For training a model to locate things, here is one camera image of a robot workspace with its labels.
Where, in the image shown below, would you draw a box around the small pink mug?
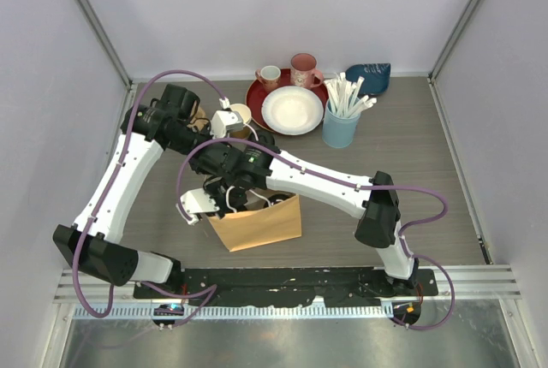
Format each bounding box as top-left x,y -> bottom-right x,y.
255,65 -> 281,93

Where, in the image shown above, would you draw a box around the dark blue pouch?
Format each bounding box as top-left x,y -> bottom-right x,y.
345,63 -> 391,97

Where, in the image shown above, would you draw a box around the red round tray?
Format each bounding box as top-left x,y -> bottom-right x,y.
245,68 -> 328,134

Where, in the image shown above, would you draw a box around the stack of black lids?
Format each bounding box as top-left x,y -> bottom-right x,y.
255,130 -> 276,146

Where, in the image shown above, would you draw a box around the brown paper bag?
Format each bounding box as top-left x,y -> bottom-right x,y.
208,190 -> 302,252

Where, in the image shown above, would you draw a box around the tall pink mug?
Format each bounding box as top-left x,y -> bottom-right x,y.
290,53 -> 325,89

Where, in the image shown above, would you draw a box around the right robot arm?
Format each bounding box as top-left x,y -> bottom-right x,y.
176,139 -> 418,295

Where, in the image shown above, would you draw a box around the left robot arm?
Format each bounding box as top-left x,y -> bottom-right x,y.
53,84 -> 210,299

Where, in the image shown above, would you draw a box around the aluminium rail frame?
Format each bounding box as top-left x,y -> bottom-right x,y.
80,265 -> 521,327

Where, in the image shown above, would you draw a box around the cardboard cup carrier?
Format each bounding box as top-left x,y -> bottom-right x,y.
187,103 -> 211,134

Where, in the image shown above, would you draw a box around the white paper plate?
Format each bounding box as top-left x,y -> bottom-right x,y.
261,86 -> 324,136

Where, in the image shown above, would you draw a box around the stack of paper cups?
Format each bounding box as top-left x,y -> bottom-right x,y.
229,104 -> 254,139

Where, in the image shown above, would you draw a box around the white wrapped straws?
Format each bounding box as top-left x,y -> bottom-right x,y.
324,73 -> 377,119

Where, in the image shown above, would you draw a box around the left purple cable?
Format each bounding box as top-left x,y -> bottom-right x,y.
71,69 -> 260,327

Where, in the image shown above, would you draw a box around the blue straw cup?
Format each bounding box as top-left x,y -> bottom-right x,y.
322,101 -> 360,149

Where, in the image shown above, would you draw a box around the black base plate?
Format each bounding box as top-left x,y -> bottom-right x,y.
160,267 -> 438,308

